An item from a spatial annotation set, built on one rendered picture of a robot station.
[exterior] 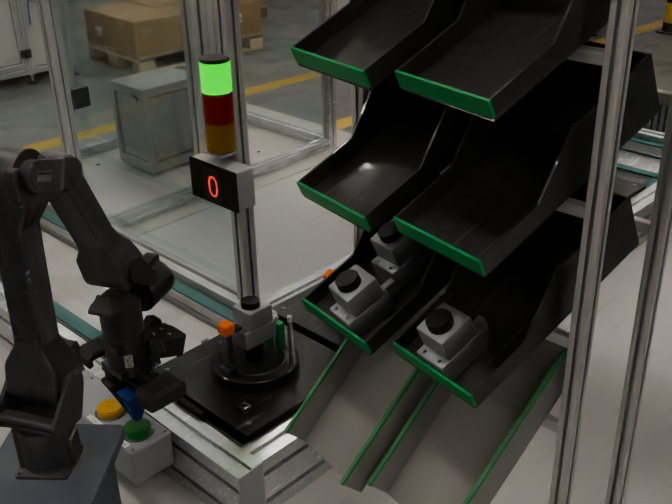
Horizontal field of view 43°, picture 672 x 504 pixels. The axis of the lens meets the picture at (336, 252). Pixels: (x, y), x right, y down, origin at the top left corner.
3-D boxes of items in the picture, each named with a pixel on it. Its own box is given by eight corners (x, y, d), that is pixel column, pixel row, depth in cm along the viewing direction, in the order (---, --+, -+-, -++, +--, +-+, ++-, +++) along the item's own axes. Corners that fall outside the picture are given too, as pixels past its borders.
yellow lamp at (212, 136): (219, 156, 140) (217, 128, 138) (200, 149, 143) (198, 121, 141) (243, 148, 143) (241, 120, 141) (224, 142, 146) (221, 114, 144)
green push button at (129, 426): (134, 449, 122) (133, 438, 122) (119, 436, 125) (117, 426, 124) (157, 435, 125) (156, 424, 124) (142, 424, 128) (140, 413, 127)
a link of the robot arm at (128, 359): (144, 364, 109) (182, 344, 113) (67, 313, 121) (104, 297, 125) (151, 416, 113) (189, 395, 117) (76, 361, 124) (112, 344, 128)
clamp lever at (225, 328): (227, 370, 131) (224, 328, 128) (219, 365, 132) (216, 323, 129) (245, 361, 133) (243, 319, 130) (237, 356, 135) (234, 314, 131)
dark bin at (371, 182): (370, 234, 93) (346, 184, 89) (303, 197, 103) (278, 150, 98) (539, 85, 101) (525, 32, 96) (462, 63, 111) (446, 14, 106)
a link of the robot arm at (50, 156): (23, 177, 86) (70, 105, 92) (-44, 169, 89) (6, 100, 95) (123, 332, 109) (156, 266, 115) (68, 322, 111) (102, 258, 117)
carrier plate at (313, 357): (248, 446, 123) (247, 435, 122) (150, 380, 138) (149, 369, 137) (361, 374, 138) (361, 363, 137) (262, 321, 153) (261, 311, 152)
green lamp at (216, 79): (214, 97, 135) (212, 66, 133) (195, 91, 138) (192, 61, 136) (238, 90, 138) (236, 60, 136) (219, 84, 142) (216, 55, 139)
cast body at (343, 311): (356, 340, 103) (335, 303, 98) (337, 323, 106) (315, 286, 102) (408, 297, 105) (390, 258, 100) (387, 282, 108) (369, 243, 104)
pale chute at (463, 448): (457, 555, 99) (437, 548, 96) (385, 491, 109) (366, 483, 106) (588, 353, 100) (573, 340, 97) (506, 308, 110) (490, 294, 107)
